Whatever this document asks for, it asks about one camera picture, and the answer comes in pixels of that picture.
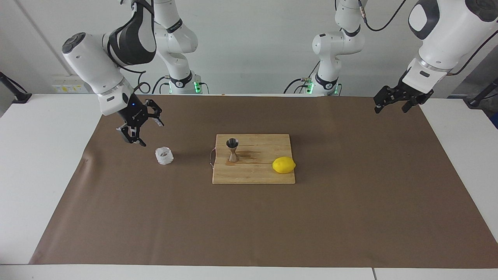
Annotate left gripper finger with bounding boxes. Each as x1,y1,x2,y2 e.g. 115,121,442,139
373,85,399,114
401,93,428,114

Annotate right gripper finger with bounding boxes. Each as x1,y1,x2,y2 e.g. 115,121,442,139
145,99,165,127
116,124,147,147

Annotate small clear glass cup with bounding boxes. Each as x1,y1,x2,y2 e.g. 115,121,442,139
155,146,174,165

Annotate steel double jigger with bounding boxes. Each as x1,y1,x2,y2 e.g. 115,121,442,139
226,138,240,163

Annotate black clamp stand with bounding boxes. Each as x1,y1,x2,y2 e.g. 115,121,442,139
467,78,498,108
0,72,32,104

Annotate grey slanted panel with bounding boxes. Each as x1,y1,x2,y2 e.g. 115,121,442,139
451,45,498,100

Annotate wooden cutting board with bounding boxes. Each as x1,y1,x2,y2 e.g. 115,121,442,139
209,134,296,185

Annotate yellow lemon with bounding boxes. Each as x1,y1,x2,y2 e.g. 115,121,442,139
272,156,296,174

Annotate brown paper table mat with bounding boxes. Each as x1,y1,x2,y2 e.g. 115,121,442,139
29,94,498,269

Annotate black base cables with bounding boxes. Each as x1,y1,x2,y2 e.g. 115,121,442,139
283,58,323,95
151,75,170,95

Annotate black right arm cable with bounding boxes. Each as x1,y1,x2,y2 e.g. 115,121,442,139
113,58,152,95

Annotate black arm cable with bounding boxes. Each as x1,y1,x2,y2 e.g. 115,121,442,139
358,0,498,76
113,58,152,95

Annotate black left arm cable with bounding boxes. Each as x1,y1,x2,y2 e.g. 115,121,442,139
358,0,498,76

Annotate white wall socket box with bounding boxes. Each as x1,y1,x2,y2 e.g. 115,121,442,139
52,75,91,94

